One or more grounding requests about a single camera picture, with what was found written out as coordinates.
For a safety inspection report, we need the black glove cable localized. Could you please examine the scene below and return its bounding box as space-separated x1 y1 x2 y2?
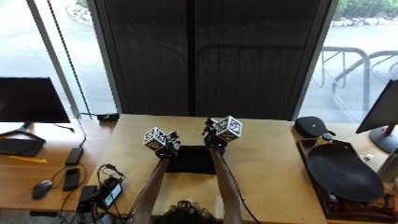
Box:
219 155 260 224

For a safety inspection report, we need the black keyboard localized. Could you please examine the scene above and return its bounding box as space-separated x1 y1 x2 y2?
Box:
0 137 46 158

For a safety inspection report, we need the black zip case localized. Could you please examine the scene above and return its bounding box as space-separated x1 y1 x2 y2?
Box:
294 116 336 139

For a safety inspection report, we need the black computer mouse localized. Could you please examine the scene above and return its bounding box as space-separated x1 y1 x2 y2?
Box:
30 179 54 201

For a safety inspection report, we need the black desk clamp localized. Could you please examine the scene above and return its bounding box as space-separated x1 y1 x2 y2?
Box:
95 113 121 123

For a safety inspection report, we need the right white marker cube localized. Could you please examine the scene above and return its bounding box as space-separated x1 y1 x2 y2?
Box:
215 115 243 143

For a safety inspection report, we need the black oval tray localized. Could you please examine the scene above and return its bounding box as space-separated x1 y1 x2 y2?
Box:
306 143 385 203

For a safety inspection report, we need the left white marker cube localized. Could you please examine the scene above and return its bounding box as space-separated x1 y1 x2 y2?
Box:
142 126 167 151

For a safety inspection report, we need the white marker cube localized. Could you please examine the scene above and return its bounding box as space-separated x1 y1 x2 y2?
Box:
142 126 167 151
215 115 243 143

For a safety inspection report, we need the black power adapter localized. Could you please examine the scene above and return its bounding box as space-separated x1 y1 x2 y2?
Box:
63 147 85 166

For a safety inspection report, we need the monitor with red stand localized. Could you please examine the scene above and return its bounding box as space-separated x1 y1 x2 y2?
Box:
353 78 398 154

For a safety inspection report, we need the grey bicycle rack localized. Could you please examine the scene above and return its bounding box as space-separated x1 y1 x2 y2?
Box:
311 46 398 118

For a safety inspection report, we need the yellow flat tool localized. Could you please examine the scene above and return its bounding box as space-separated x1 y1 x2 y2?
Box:
7 155 47 164

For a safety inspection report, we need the black cloth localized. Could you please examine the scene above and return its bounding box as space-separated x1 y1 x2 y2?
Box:
163 145 218 175

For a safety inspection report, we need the person's right hand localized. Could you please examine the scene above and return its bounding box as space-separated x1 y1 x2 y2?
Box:
200 117 227 148

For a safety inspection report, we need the black computer monitor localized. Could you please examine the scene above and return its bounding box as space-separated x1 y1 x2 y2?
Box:
0 77 71 143

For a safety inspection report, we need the small black charger box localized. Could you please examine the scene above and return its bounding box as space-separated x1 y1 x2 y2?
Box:
75 185 99 214

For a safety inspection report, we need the smartphone with lit screen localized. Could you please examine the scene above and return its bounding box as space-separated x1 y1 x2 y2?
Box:
98 179 123 210

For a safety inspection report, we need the dark wooden box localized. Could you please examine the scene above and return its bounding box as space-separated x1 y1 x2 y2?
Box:
295 137 398 222

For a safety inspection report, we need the black roller blind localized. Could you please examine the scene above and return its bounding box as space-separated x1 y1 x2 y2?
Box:
85 0 339 121

